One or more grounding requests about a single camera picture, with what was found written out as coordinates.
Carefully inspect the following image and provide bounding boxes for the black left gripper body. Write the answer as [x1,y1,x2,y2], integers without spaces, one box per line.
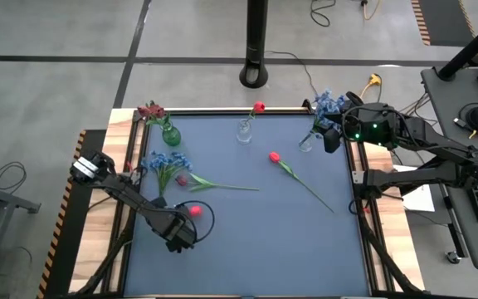
[153,206,198,246]

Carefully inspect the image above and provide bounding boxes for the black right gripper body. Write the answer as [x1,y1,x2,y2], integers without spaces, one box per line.
[342,104,398,149]

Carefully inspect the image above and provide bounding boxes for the clear tall glass vase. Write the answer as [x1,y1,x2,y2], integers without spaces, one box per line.
[298,128,319,154]

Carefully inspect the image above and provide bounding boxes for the green glass vase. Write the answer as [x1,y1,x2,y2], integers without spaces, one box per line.
[160,122,182,147]

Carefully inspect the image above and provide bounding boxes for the clear ribbed glass vase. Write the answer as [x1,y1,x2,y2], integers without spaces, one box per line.
[236,119,253,145]

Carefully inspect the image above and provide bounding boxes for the yellow power plug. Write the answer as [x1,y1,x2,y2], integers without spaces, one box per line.
[361,73,383,99]

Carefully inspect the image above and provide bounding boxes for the blue-grey table mat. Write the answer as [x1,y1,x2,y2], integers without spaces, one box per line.
[124,114,371,297]

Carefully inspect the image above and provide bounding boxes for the grey side table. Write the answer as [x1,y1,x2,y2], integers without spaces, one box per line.
[420,66,478,171]

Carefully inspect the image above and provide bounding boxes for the white paper sheet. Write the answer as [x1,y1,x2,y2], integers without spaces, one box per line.
[392,164,436,213]

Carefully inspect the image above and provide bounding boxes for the black mat with hazard edge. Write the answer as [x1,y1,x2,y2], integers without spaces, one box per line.
[35,128,111,299]

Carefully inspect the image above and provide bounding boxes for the black round pole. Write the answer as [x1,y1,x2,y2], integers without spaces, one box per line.
[238,0,271,90]

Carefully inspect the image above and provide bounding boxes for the hazard striped floor mat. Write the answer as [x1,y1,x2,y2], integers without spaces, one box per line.
[411,0,477,47]

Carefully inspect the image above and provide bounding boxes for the black diagonal beam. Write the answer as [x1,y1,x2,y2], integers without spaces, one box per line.
[437,11,478,82]

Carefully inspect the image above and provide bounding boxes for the grey desk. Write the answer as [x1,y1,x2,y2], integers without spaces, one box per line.
[440,169,478,272]

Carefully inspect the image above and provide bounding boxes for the caster wheel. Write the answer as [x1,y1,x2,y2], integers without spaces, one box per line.
[445,250,463,266]

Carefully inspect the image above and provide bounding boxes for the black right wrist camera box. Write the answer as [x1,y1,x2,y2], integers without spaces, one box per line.
[323,127,343,154]

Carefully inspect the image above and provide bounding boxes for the black left camera cable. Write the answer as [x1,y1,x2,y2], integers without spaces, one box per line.
[174,200,216,244]

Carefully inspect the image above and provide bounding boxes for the tangled black cables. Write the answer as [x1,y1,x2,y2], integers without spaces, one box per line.
[396,93,439,121]

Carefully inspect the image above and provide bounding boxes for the black frame strut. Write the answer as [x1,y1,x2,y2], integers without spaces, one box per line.
[75,236,134,297]
[357,215,425,296]

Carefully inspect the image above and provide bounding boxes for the long black floor cable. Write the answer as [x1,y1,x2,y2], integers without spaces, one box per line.
[263,49,319,96]

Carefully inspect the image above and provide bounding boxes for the yellow floor cable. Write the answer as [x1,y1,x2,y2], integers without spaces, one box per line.
[361,0,382,21]

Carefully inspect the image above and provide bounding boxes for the looped black floor cable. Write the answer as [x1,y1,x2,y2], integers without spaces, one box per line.
[309,0,338,28]

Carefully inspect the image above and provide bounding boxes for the black table frame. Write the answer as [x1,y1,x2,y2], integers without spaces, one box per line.
[120,99,389,298]

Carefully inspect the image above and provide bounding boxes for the thin black cable loop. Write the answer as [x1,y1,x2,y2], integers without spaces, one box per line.
[0,160,28,195]

